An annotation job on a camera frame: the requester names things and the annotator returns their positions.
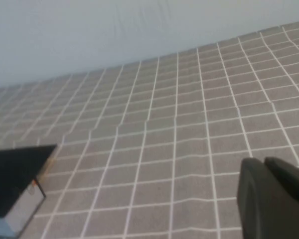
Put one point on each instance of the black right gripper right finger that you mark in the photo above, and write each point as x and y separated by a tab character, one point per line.
296	194

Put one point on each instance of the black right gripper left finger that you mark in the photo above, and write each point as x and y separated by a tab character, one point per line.
256	204

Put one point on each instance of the grey white-grid tablecloth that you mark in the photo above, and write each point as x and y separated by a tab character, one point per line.
164	137

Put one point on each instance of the white fabric backdrop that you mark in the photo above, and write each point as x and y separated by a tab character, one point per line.
89	32

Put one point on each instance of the black box with white sides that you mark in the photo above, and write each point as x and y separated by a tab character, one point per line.
10	174

